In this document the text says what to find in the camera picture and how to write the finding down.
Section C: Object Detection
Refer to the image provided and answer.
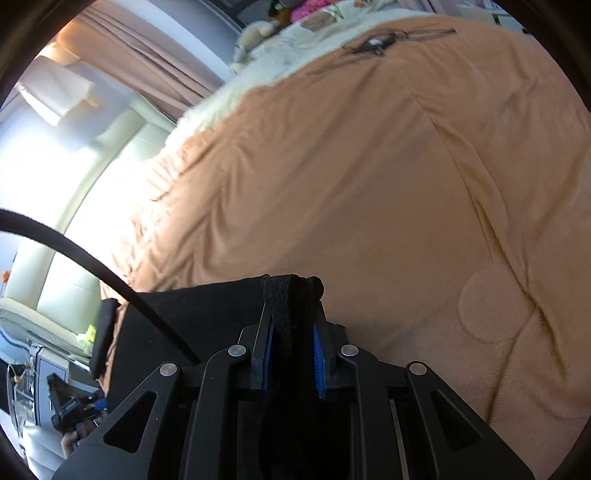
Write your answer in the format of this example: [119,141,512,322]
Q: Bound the beige plush toy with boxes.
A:
[229,20,280,75]

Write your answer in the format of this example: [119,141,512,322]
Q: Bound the pink plush cushion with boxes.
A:
[290,0,335,23]

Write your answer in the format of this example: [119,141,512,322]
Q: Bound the person's left hand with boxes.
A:
[60,431,85,458]

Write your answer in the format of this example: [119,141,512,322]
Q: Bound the orange fleece blanket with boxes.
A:
[109,16,590,479]

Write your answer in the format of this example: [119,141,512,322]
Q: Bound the bear print pillow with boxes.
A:
[291,0,399,31]

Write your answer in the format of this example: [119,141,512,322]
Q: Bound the white bed sheet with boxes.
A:
[174,6,435,135]

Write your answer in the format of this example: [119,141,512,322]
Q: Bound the black pants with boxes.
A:
[105,275,324,412]

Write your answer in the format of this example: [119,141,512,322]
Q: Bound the cream padded headboard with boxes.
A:
[0,105,187,361]

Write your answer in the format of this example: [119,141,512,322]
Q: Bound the black cable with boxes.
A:
[0,208,202,365]

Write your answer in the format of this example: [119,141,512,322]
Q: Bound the pink curtain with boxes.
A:
[57,1,222,119]

